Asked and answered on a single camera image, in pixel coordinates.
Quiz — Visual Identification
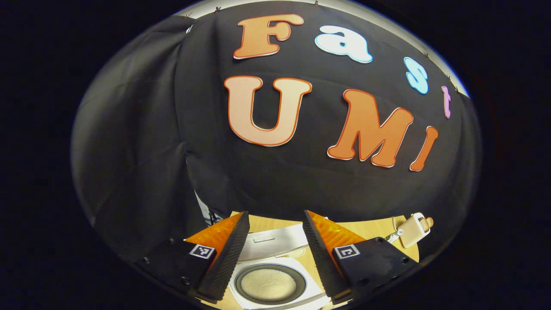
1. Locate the heap of white rice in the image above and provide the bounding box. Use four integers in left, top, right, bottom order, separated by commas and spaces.
241, 269, 297, 301

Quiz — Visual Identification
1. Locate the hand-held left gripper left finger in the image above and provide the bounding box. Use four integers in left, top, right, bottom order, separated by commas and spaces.
136, 211, 251, 302

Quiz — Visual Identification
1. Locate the white rice cooker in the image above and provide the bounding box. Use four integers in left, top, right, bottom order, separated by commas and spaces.
228, 223, 333, 310

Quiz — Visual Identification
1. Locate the white toaster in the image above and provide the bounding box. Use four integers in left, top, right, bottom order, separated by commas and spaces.
398, 213, 434, 248

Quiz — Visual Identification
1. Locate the white toaster cable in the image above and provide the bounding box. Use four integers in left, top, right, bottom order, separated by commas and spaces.
385, 217, 405, 243

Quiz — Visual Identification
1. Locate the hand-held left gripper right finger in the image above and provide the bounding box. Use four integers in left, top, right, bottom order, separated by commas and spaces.
303, 210, 419, 304

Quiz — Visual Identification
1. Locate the black backdrop cloth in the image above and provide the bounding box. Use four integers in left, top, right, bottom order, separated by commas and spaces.
71, 0, 483, 263

